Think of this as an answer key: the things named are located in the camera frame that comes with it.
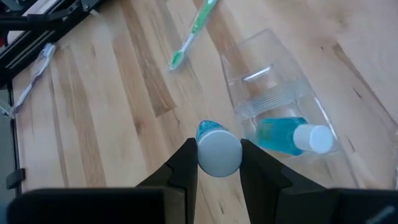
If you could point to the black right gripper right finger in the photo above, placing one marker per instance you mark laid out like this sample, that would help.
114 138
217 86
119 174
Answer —
261 180

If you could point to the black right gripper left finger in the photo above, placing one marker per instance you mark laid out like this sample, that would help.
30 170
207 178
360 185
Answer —
183 174

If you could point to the blue mouthwash bottle white cap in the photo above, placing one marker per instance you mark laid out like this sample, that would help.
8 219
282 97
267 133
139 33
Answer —
219 152
280 135

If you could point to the green white toothbrush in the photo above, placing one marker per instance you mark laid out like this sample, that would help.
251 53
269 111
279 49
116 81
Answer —
199 23

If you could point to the clear plastic organizer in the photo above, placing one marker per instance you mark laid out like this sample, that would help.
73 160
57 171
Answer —
264 81

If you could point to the wrapped white toothbrush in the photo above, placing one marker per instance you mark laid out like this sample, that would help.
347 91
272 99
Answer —
37 71

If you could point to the black aluminium table frame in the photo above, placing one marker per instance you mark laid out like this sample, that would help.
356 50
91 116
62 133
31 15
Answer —
18 23

